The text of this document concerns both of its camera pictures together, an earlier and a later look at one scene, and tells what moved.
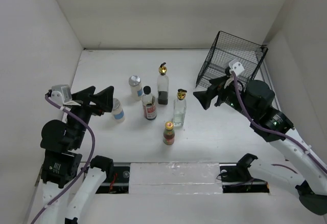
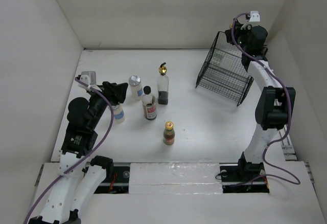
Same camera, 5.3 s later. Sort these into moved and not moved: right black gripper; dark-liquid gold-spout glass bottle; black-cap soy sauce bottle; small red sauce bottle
Moved: right black gripper
Not moved: small red sauce bottle; dark-liquid gold-spout glass bottle; black-cap soy sauce bottle
